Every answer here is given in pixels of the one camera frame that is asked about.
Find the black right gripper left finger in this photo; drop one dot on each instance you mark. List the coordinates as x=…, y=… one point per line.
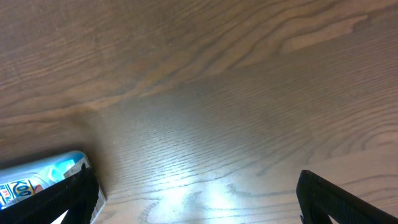
x=76, y=196

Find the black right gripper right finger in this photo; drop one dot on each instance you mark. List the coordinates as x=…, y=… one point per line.
x=323, y=202

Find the blue fever patch box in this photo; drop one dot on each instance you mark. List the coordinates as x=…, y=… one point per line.
x=21, y=185

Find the clear plastic container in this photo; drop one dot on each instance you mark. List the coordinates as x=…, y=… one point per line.
x=80, y=159

